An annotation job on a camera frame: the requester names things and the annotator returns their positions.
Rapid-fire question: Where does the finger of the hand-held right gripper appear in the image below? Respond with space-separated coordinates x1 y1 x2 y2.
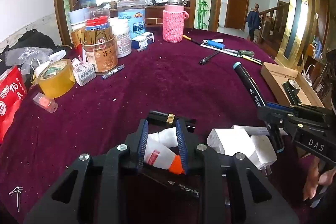
266 102 294 109
257 106 300 132

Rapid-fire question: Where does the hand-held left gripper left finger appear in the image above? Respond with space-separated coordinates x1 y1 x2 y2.
24 119 150 224

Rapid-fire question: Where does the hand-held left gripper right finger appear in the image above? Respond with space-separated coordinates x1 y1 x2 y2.
175 119 300 224

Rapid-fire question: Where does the white glue bottle orange cap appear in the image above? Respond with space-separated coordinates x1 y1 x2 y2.
143 127 184 175

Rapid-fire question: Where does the cardboard box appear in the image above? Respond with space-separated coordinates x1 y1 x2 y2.
260 62 326 109

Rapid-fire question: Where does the black marker blue cap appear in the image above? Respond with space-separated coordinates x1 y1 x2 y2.
232 62 285 153

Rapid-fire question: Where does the black tube gold band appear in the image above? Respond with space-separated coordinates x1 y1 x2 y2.
147 111 197 132

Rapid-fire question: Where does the black marker silver end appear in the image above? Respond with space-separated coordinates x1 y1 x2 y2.
142 174 200 199

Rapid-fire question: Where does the white charger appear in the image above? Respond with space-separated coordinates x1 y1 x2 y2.
247 135 278 177
207 128 256 157

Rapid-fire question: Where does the person's right hand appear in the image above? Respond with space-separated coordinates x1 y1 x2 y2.
303 158 336 201

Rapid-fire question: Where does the black tape roll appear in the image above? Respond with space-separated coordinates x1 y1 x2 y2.
282 79 302 104

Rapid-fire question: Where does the maroon velvet tablecloth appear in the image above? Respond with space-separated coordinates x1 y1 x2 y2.
0 27 336 224

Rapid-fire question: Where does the long white pen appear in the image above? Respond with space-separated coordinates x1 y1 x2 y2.
201 43 247 57

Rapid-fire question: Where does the wooden staircase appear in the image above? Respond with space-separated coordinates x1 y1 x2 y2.
257 1 289 52

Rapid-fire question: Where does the small blue marker pen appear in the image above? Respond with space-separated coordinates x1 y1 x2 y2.
102 64 125 80

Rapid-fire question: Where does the slim black pen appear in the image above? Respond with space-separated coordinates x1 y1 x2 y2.
199 51 221 65

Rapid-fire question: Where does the small white barcode box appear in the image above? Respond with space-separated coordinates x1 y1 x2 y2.
72 63 96 86

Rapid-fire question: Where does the clear jar brown label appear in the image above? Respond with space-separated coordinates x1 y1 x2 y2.
82 31 119 75

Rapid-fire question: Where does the gold pillar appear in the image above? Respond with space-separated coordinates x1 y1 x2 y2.
276 0 330 67

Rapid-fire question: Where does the small blue white box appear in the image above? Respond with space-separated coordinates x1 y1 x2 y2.
131 32 155 50

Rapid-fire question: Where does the yellow black pen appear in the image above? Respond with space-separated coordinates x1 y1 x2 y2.
182 35 202 45

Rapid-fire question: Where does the clear plastic case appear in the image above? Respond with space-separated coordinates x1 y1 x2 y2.
33 92 58 113

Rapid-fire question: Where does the wooden door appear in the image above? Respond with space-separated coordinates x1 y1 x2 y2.
225 0 251 30

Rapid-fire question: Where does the yellow tape roll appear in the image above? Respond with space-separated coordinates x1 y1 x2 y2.
37 59 76 99

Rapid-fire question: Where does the white plastic jar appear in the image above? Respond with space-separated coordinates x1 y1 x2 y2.
110 18 132 59

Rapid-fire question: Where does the pink knitted bottle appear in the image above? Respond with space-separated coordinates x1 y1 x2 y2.
162 0 190 43

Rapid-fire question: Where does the blue label plastic jar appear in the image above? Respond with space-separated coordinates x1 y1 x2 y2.
117 0 146 38

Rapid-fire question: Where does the small red lid jar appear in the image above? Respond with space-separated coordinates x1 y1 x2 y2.
85 16 109 32

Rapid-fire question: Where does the red packet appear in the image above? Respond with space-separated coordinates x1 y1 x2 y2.
0 65 28 143

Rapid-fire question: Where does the clear plastic bag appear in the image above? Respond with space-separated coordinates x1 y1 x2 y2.
5 47 53 67

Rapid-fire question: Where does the black bag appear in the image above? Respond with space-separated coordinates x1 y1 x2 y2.
10 29 72 56

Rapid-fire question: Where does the metal wire clip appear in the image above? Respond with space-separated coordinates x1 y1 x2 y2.
9 186 25 212

